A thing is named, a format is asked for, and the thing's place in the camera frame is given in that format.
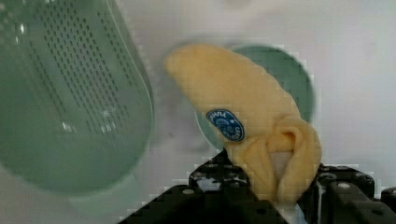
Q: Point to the green plastic colander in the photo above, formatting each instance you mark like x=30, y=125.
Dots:
x=76, y=105

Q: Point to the green mug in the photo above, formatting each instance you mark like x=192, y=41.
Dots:
x=289, y=81

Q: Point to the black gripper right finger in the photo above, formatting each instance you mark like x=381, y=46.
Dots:
x=344, y=195

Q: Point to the yellow plush banana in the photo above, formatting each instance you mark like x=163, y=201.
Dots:
x=280, y=166

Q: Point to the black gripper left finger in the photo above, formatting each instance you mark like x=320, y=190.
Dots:
x=218, y=192

